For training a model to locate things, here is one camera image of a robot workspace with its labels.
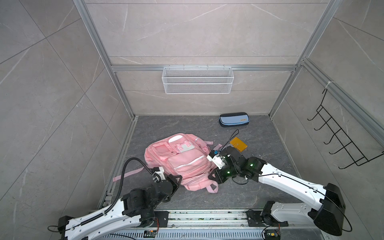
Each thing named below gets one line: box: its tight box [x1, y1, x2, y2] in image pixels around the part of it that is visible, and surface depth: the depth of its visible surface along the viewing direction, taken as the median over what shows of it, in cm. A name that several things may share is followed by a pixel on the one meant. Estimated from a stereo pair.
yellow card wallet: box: [230, 136, 248, 153], surface depth 103 cm
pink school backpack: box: [113, 133, 219, 193], surface depth 81 cm
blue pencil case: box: [219, 112, 250, 128], surface depth 116 cm
